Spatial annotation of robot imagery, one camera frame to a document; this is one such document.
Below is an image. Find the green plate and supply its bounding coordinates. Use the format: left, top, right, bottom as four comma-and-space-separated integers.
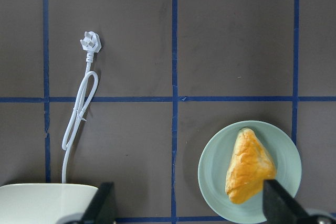
198, 120, 302, 223

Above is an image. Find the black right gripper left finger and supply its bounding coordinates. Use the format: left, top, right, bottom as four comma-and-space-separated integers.
81, 182, 116, 223

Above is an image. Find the white toaster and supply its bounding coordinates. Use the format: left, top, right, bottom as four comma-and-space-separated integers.
1, 183, 98, 223

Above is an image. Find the yellow pastry on plate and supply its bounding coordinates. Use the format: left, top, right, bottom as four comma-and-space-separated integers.
225, 127, 277, 204

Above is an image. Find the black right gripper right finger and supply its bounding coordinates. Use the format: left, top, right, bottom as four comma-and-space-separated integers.
262, 179, 309, 224

